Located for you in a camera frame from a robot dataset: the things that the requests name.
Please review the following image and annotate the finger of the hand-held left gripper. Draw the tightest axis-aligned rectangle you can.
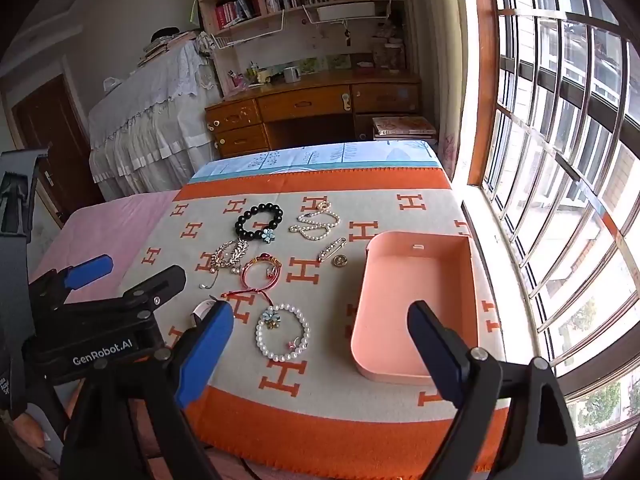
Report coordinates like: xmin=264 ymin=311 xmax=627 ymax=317
xmin=50 ymin=254 xmax=114 ymax=293
xmin=117 ymin=264 xmax=187 ymax=311

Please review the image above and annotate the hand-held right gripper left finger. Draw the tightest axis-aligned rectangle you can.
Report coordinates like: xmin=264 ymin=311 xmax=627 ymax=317
xmin=60 ymin=300 xmax=236 ymax=480

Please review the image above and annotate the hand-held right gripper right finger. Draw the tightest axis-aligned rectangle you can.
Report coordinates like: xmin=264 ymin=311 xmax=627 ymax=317
xmin=406 ymin=300 xmax=586 ymax=480

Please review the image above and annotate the pink jewelry box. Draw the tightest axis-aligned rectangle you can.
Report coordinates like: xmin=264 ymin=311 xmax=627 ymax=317
xmin=350 ymin=231 xmax=482 ymax=387

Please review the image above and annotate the silver leaf brooch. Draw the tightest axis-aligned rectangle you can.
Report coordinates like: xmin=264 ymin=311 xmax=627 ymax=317
xmin=207 ymin=238 xmax=250 ymax=275

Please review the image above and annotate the black bead bracelet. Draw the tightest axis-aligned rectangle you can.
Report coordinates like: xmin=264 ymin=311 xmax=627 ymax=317
xmin=234 ymin=203 xmax=285 ymax=246

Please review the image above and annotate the red bangle bracelet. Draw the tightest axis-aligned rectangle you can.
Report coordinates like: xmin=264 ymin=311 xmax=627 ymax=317
xmin=242 ymin=253 xmax=282 ymax=292

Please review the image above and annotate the pearl pin brooch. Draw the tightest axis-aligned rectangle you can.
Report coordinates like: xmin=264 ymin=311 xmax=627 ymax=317
xmin=318 ymin=236 xmax=348 ymax=263

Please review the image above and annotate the pink bedsheet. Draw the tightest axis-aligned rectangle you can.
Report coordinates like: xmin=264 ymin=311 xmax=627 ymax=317
xmin=27 ymin=190 xmax=181 ymax=306

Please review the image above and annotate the orange letter-print blanket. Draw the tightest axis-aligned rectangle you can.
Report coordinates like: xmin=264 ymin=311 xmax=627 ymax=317
xmin=117 ymin=167 xmax=506 ymax=473

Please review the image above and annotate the brown wooden door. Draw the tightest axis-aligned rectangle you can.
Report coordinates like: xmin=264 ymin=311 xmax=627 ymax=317
xmin=10 ymin=75 xmax=106 ymax=226

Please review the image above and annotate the white lace cloth cover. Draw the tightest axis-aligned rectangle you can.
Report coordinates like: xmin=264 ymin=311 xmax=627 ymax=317
xmin=87 ymin=40 xmax=223 ymax=196

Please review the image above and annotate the pink floral curtain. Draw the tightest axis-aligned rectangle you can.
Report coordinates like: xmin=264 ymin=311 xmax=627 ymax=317
xmin=439 ymin=127 xmax=471 ymax=183

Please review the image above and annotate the blue tree-print sheet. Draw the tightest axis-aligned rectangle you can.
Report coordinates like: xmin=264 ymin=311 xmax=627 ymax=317
xmin=190 ymin=141 xmax=443 ymax=186

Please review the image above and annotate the stack of magazines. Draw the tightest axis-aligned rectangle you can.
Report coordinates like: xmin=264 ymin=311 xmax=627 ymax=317
xmin=372 ymin=116 xmax=440 ymax=142

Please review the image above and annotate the metal window grille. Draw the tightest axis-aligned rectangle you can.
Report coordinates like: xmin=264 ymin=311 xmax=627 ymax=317
xmin=482 ymin=0 xmax=640 ymax=476

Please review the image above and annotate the pile of books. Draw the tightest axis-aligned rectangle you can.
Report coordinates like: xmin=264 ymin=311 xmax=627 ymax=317
xmin=137 ymin=27 xmax=198 ymax=67

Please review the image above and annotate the wooden desk with drawers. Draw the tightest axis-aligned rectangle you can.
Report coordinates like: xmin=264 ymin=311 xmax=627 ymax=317
xmin=204 ymin=70 xmax=423 ymax=158

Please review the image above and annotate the row of red books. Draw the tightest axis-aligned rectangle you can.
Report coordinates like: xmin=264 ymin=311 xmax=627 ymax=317
xmin=215 ymin=0 xmax=261 ymax=29

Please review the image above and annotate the white box on rack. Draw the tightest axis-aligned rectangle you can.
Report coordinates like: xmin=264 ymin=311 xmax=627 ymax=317
xmin=317 ymin=2 xmax=377 ymax=22

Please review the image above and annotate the pearl bracelet with flower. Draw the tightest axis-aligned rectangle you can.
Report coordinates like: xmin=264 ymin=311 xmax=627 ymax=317
xmin=255 ymin=303 xmax=311 ymax=363

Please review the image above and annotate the red string bracelet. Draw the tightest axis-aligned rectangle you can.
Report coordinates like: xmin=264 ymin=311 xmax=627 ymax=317
xmin=220 ymin=287 xmax=282 ymax=312

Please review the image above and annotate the pearl necklace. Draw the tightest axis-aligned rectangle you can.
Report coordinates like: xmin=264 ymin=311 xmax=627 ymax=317
xmin=288 ymin=199 xmax=342 ymax=242

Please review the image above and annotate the white wire rack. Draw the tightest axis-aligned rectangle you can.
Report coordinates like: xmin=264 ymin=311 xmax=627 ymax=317
xmin=210 ymin=9 xmax=286 ymax=52

